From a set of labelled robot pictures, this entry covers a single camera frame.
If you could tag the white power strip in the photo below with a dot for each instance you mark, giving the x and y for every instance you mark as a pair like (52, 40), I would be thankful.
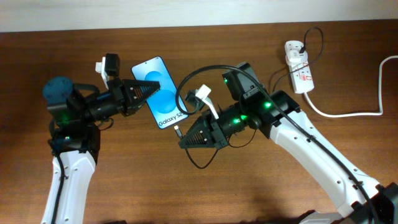
(300, 74)

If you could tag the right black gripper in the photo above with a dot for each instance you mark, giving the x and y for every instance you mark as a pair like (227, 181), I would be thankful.
(208, 126)

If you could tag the white charger adapter plug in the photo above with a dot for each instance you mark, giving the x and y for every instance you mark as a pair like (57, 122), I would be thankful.
(294, 57)

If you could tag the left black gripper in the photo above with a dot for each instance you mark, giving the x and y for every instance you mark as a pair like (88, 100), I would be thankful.
(116, 88)

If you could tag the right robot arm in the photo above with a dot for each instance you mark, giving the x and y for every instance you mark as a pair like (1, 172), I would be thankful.
(357, 197)

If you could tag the blue Galaxy smartphone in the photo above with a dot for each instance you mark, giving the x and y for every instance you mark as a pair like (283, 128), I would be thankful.
(162, 104)

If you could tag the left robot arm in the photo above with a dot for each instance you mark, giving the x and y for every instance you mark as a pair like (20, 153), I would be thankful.
(77, 111)

